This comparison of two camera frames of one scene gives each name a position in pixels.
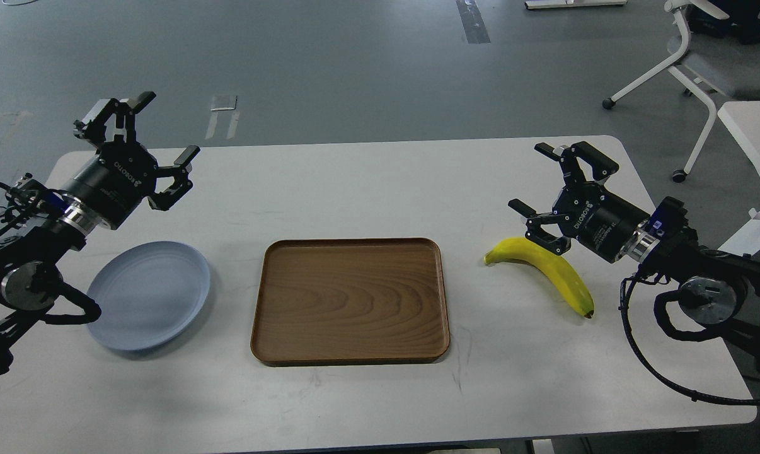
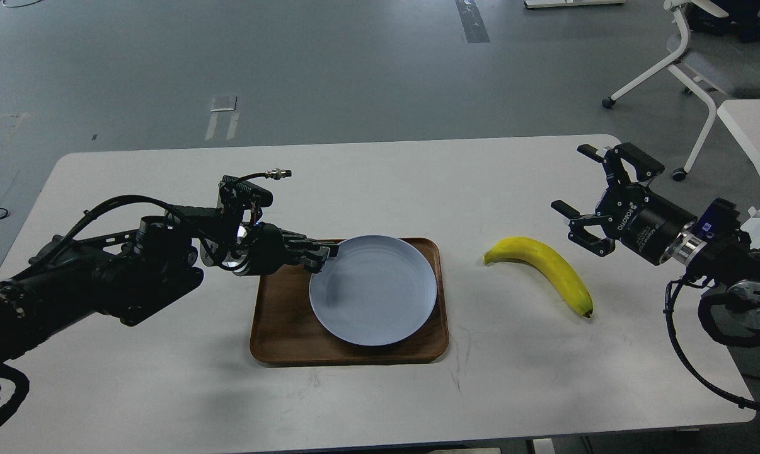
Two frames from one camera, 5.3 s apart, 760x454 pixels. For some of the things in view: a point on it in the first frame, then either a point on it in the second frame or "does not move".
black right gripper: (585, 210) → (646, 223)
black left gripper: (123, 176) → (267, 250)
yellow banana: (553, 263) does not move
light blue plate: (148, 293) → (378, 291)
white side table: (759, 126) does not move
